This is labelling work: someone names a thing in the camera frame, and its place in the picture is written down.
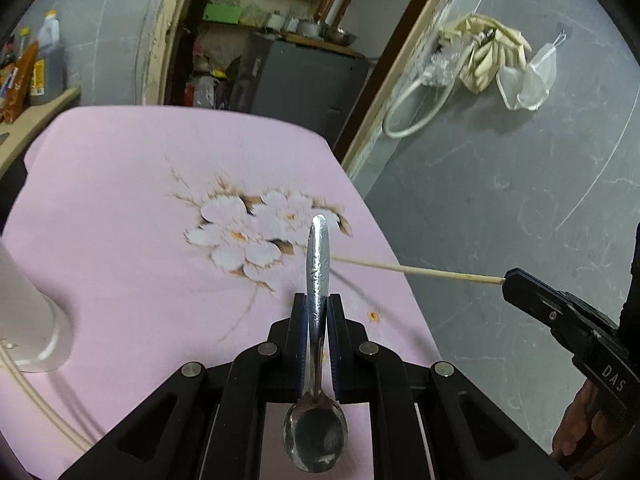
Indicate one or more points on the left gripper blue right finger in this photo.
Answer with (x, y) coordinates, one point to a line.
(334, 343)

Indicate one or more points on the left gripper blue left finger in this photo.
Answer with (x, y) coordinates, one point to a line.
(302, 357)

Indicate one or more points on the small steel spoon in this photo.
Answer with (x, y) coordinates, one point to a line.
(315, 430)

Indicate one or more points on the wooden chopstick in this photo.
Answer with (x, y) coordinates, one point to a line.
(56, 420)
(428, 273)

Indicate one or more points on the white plastic utensil caddy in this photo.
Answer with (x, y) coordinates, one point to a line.
(35, 331)

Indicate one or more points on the person's right hand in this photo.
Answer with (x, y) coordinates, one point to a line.
(594, 441)

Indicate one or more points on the pink floral tablecloth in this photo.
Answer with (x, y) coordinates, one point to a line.
(171, 235)

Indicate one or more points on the dark grey cabinet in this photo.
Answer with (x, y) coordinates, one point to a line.
(304, 86)

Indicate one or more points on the steel bowl on cabinet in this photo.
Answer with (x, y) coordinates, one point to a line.
(338, 36)

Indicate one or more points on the white mesh bag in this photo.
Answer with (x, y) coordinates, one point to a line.
(528, 89)

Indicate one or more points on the large dark oil jug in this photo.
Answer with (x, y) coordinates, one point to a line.
(49, 69)

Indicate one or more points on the orange spice bag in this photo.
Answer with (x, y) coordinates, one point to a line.
(15, 97)

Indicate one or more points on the wooden door frame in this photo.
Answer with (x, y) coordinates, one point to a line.
(417, 25)

